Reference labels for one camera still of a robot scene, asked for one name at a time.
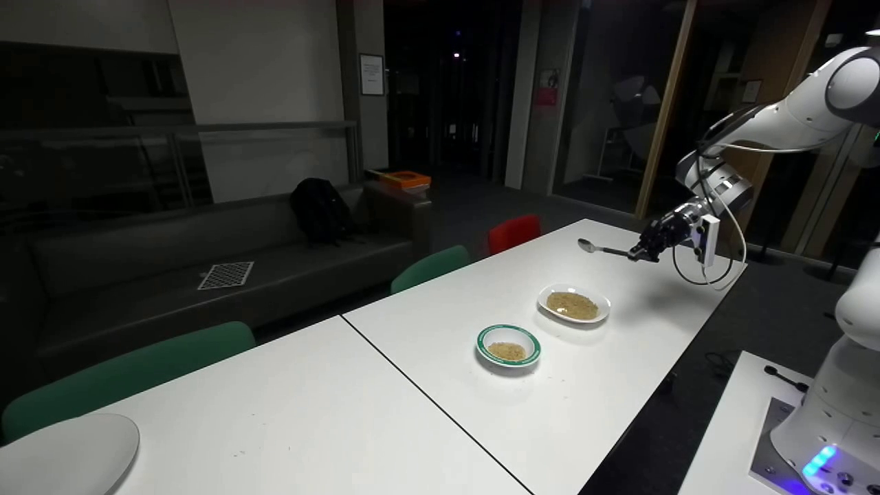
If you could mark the black backpack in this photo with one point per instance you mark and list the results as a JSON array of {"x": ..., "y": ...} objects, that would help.
[{"x": 319, "y": 209}]

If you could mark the bin with orange lid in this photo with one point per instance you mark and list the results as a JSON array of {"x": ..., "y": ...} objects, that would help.
[{"x": 407, "y": 182}]

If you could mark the red chair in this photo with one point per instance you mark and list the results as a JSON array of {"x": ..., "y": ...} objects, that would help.
[{"x": 513, "y": 231}]

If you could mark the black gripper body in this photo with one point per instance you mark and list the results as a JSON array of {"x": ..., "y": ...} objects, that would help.
[{"x": 675, "y": 231}]

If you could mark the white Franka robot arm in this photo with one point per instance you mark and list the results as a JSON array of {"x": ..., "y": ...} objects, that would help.
[{"x": 797, "y": 113}]

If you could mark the red wall sign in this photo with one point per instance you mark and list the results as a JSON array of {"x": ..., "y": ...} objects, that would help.
[{"x": 547, "y": 94}]

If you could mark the wooden slanted post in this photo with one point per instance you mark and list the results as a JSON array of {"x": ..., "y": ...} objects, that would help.
[{"x": 663, "y": 112}]

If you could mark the paper sheet on sofa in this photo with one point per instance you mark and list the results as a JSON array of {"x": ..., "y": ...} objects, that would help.
[{"x": 227, "y": 277}]

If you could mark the white oval bowl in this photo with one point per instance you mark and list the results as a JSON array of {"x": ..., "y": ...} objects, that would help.
[{"x": 550, "y": 315}]

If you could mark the dark grey sofa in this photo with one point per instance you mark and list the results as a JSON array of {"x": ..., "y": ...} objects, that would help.
[{"x": 119, "y": 264}]

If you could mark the large heap of rice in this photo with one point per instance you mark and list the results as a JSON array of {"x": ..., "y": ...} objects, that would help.
[{"x": 573, "y": 306}]

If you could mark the green-rimmed small bowl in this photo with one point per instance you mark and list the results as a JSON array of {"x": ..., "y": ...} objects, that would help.
[{"x": 484, "y": 352}]

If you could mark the small portion of rice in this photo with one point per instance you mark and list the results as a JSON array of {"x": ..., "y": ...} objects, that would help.
[{"x": 506, "y": 351}]

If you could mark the black dumbbell-shaped tool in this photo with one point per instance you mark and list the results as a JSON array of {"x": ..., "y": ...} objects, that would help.
[{"x": 786, "y": 378}]

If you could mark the framed wall notice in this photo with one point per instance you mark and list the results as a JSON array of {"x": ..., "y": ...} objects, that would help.
[{"x": 372, "y": 76}]

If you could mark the green chair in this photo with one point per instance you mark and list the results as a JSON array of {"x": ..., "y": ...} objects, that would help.
[
  {"x": 430, "y": 264},
  {"x": 128, "y": 373}
]

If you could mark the white round chair seat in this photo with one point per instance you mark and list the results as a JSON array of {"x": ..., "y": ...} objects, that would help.
[{"x": 64, "y": 458}]

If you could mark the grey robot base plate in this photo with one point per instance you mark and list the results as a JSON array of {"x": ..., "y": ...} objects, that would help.
[{"x": 766, "y": 450}]

